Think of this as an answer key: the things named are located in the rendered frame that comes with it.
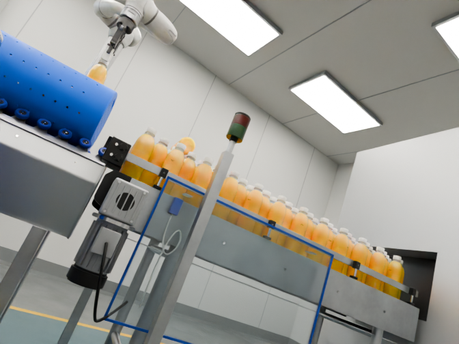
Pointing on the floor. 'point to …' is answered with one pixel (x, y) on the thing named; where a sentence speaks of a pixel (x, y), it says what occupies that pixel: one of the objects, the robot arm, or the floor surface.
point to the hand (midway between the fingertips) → (107, 56)
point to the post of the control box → (75, 316)
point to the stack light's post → (188, 250)
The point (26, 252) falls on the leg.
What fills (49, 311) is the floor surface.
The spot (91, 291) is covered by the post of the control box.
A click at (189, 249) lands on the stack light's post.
